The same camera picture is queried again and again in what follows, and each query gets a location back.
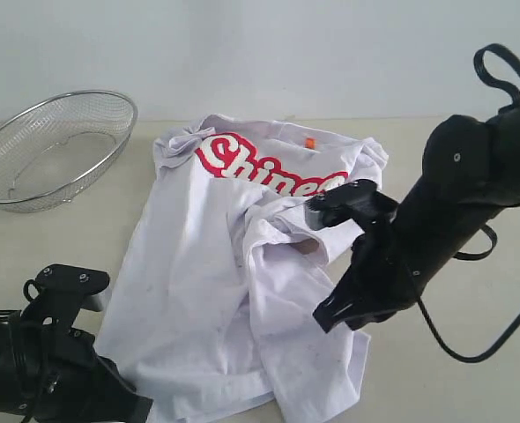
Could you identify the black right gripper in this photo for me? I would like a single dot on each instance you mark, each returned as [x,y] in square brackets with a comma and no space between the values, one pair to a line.
[390,269]

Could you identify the white t-shirt red lettering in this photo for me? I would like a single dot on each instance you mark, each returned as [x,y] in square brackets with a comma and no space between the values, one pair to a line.
[211,313]

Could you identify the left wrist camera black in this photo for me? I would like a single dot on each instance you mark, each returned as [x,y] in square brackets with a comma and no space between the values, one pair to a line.
[62,291]

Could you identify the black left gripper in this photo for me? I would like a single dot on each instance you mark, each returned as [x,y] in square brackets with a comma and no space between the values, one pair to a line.
[49,370]

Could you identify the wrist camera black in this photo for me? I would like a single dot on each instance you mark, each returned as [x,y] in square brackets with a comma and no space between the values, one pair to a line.
[360,201]
[62,291]

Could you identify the metal wire mesh basket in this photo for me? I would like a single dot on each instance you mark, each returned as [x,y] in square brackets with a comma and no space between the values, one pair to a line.
[57,148]

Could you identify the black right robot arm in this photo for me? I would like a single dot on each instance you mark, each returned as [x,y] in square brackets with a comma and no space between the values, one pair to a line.
[470,173]

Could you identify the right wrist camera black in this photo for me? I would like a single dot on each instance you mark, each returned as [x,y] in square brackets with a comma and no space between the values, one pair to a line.
[360,201]

